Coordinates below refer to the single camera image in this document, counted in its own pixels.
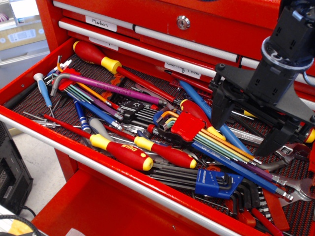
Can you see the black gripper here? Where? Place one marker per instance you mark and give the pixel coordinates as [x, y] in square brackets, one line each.
[268, 92]

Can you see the large violet Allen key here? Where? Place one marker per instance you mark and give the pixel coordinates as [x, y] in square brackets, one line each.
[116, 89]

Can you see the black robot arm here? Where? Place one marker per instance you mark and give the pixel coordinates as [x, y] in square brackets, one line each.
[297, 19]

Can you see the blue Allen key upper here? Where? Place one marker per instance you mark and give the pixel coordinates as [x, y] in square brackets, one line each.
[231, 137]

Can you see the long blue Allen key 10mm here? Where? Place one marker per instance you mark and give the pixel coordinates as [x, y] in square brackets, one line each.
[243, 171]

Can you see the red holder centre Allen set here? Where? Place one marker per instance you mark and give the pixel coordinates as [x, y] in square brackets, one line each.
[187, 126]

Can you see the red holder allen set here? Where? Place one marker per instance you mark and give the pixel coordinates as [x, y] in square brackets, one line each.
[187, 126]
[62, 81]

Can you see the blue holder black Allen set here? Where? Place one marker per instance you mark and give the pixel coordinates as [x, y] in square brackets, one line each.
[216, 184]

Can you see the black Torx key holder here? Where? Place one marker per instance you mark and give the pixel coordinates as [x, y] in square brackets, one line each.
[136, 112]

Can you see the blue Allen key left set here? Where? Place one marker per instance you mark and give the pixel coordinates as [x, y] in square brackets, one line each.
[96, 111]

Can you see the red holder left Allen set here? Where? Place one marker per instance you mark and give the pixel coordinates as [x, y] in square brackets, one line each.
[62, 81]

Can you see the chrome adjustable wrench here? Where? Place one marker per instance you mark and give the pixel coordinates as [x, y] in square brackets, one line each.
[286, 153]

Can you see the red yellow screwdriver right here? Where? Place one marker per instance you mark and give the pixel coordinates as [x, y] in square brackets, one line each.
[309, 138]

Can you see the white cutting tools label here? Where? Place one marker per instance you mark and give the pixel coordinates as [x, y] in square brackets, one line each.
[182, 70]

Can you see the chrome open end spanner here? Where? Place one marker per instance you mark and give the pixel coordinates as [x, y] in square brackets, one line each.
[302, 188]

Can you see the red yellow screwdriver front middle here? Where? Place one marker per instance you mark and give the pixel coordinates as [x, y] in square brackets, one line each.
[173, 155]

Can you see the silver drawer lock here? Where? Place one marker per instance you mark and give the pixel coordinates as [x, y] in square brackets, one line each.
[183, 22]

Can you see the red yellow Wiha screwdriver front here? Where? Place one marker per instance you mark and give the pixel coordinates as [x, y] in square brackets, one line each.
[127, 154]

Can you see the red tool chest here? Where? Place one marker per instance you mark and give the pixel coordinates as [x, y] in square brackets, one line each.
[102, 197]

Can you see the blue metal knurled screwdriver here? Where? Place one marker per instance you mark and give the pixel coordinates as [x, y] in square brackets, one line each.
[82, 118]

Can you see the red yellow screwdriver top left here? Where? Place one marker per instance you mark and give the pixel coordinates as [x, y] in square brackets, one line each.
[90, 53]

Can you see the white Markers label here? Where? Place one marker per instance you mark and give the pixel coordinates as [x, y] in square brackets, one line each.
[101, 23]

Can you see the small blue precision screwdriver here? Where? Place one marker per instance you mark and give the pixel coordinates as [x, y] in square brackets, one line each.
[38, 77]

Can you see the black device left floor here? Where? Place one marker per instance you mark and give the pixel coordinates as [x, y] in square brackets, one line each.
[15, 179]

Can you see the beige box background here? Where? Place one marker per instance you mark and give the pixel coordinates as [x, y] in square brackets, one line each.
[22, 35]

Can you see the yellow object bottom left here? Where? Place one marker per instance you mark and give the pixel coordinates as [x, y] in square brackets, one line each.
[19, 228]

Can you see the grey handle tool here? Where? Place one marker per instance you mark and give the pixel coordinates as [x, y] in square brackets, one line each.
[99, 128]

